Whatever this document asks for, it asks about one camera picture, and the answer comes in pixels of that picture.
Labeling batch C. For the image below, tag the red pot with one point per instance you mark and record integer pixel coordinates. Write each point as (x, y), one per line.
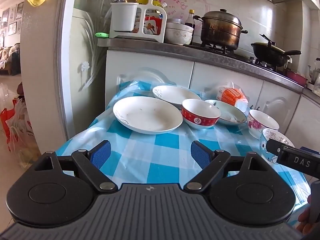
(297, 78)

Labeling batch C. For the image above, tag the white floral bowl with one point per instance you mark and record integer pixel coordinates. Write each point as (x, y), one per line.
(178, 35)

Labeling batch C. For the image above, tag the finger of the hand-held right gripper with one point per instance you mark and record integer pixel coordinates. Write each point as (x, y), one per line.
(273, 148)

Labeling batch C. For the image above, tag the white pink flower bowl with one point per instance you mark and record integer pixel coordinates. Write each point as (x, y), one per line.
(257, 127)

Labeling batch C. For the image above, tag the orange white plastic package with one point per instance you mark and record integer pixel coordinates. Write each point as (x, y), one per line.
(230, 95)

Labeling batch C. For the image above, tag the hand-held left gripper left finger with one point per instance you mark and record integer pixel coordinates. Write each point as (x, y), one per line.
(101, 153)

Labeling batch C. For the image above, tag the red patterned bowl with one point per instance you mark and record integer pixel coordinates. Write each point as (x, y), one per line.
(200, 121)

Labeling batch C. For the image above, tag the blue cartoon bowl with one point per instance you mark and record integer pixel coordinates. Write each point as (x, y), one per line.
(265, 150)

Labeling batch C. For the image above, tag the dark sauce bottle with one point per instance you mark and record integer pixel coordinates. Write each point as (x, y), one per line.
(191, 17)

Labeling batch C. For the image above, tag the white plastic bag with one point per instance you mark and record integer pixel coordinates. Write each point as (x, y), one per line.
(21, 140)

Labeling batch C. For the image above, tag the patterned sofa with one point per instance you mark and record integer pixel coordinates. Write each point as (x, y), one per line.
(10, 57)

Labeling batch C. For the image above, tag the person's right hand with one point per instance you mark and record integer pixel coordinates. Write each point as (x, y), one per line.
(303, 220)

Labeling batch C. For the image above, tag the white utensil holder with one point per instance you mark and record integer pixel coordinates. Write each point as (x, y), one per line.
(122, 17)

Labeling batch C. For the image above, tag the green plastic tool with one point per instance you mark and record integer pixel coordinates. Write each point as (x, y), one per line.
(102, 34)

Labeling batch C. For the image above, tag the black wok with lid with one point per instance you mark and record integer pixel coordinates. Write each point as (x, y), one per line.
(270, 53)

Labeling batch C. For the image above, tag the white refrigerator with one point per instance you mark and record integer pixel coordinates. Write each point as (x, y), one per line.
(82, 50)

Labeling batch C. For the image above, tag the metal steamer pot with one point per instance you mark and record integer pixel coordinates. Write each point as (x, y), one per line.
(220, 31)

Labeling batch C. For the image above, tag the black gas stove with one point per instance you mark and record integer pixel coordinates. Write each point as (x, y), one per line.
(240, 56)

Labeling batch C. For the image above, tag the red plastic bag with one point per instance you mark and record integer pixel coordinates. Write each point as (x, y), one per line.
(5, 120)

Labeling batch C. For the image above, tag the metal kettle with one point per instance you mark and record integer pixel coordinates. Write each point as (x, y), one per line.
(315, 73)

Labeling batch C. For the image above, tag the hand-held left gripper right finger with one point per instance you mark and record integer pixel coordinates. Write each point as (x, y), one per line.
(200, 152)

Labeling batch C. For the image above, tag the small white plate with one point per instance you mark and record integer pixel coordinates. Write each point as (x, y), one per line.
(232, 116)

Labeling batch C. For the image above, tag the yellow oil bottle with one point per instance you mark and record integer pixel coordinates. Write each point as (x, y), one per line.
(158, 2)

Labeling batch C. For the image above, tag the blue white checkered tablecloth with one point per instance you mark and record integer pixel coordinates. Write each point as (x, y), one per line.
(162, 142)

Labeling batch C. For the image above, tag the framed picture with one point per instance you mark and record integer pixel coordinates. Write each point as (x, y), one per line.
(19, 10)
(12, 28)

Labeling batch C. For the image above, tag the large white flower plate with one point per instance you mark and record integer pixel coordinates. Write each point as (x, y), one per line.
(147, 115)

